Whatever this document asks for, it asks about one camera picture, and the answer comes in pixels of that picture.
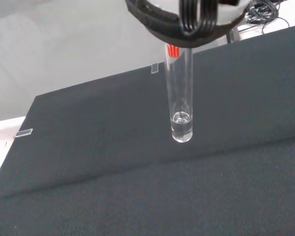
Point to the grey metal stand leg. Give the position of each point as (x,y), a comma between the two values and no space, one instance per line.
(234,35)

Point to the clear cloth clip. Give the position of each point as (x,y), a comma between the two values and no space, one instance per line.
(24,133)
(155,68)

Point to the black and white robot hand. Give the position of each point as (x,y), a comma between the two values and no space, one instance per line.
(186,27)

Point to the black bench cloth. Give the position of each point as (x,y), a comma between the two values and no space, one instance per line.
(162,159)

